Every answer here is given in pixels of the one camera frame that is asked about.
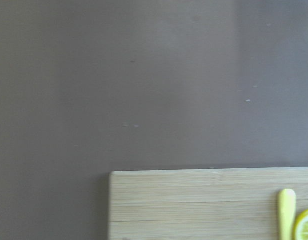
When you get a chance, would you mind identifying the bamboo cutting board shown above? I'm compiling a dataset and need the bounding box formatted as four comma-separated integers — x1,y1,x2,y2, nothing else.
108,167,308,240

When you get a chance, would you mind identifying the yellow plastic knife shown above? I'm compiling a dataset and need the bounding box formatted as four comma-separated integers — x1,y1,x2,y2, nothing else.
277,188,297,240

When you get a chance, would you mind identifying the lemon slice near handle end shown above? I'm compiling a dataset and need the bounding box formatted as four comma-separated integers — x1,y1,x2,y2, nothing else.
293,209,308,240

